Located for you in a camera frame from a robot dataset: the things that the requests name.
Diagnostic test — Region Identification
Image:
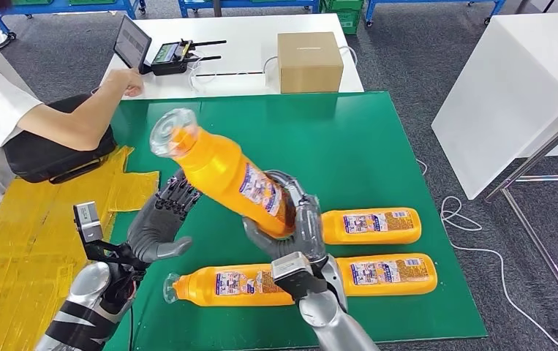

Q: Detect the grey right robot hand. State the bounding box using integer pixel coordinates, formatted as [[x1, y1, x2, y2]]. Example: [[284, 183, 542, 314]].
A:
[[242, 169, 328, 266]]

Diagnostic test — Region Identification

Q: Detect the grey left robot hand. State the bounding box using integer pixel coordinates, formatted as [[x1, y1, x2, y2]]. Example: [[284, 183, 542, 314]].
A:
[[127, 169, 203, 265]]

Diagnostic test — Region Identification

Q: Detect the orange detergent bottle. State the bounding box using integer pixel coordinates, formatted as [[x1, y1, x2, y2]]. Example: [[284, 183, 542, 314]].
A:
[[334, 252, 439, 298], [148, 107, 299, 239], [321, 208, 423, 246], [163, 263, 296, 307]]

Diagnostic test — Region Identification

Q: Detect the green table mat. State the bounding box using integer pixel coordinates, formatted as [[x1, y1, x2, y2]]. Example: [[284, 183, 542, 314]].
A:
[[67, 91, 488, 351]]

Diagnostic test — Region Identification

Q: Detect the black zip case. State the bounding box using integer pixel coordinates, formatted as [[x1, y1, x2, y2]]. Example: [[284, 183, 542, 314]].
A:
[[3, 94, 118, 184]]

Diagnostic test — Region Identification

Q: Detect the person's hand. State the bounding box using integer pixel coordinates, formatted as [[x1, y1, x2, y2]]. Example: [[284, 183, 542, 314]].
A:
[[105, 67, 145, 98]]

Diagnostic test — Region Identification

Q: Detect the brown cardboard box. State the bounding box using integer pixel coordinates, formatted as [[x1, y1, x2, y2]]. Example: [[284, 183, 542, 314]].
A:
[[276, 31, 344, 94]]

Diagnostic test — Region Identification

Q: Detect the black remote controller with antennas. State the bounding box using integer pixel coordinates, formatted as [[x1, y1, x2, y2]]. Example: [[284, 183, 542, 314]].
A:
[[150, 39, 227, 77]]

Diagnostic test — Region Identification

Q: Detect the black tablet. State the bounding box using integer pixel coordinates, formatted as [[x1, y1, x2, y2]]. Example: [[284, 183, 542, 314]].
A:
[[113, 15, 154, 69]]

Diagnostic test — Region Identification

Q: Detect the white desk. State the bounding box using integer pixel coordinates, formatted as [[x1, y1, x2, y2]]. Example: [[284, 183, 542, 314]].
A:
[[100, 12, 364, 101]]

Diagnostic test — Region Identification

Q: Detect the green plastic crate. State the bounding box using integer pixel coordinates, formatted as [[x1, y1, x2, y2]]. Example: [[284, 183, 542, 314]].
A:
[[320, 0, 364, 36]]

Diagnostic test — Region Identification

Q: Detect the blue metal cart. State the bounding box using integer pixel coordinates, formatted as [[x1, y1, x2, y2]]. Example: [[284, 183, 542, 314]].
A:
[[178, 0, 321, 19], [364, 0, 506, 28], [0, 0, 146, 42]]

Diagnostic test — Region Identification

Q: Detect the white side table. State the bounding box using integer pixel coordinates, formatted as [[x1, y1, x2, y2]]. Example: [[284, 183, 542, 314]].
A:
[[431, 12, 558, 200]]

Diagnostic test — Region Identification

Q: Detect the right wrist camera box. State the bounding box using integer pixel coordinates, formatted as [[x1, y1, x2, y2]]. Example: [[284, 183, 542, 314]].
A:
[[271, 252, 328, 301]]

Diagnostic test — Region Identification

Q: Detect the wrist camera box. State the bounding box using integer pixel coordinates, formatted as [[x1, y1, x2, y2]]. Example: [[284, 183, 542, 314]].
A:
[[73, 202, 104, 244], [271, 252, 328, 301]]

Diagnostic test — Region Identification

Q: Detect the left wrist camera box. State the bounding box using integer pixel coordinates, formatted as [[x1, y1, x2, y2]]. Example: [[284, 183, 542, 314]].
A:
[[73, 202, 104, 244]]

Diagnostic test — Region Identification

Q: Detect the white desk cable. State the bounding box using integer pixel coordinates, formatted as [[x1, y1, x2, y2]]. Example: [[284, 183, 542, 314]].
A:
[[261, 45, 360, 88]]

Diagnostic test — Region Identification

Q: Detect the thin black cable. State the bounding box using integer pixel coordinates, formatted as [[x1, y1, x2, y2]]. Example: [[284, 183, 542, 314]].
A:
[[195, 71, 265, 78]]

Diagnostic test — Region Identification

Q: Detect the white floor cable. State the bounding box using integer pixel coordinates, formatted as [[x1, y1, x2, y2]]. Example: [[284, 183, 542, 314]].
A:
[[416, 159, 558, 351]]

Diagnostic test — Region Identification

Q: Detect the metal table frame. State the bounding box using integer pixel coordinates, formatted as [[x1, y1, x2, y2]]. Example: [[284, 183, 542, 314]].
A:
[[484, 80, 558, 340]]

